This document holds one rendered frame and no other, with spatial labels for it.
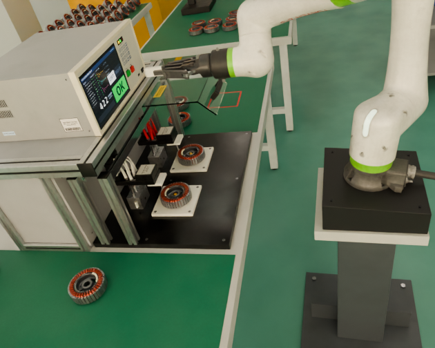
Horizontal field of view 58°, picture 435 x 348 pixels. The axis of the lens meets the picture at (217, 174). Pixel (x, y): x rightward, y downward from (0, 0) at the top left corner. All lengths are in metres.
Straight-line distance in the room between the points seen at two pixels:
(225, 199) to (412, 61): 0.71
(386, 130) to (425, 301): 1.10
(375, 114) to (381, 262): 0.55
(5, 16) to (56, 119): 3.98
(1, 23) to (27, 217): 4.01
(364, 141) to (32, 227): 1.08
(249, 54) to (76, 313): 0.91
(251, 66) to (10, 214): 0.91
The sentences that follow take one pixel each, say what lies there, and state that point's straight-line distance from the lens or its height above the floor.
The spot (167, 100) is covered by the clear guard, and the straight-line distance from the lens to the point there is 1.42.
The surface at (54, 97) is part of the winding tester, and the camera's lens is 1.21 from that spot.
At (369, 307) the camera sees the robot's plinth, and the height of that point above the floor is 0.26.
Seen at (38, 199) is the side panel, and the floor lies 0.98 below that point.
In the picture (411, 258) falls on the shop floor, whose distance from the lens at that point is 2.19.
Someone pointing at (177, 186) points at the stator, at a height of 0.81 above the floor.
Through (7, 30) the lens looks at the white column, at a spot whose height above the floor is 0.70.
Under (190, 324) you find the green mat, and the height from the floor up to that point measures 0.75.
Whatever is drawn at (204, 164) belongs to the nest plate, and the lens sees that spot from 1.53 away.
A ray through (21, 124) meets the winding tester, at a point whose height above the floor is 1.17.
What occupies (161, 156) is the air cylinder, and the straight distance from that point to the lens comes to 1.60.
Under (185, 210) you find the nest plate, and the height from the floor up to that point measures 0.78.
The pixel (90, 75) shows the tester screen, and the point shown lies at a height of 1.28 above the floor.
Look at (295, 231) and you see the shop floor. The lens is 2.27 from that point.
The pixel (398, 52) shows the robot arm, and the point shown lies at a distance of 1.22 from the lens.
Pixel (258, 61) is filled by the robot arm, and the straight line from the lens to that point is 1.23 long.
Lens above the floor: 1.67
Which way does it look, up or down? 37 degrees down
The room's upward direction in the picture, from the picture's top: 13 degrees counter-clockwise
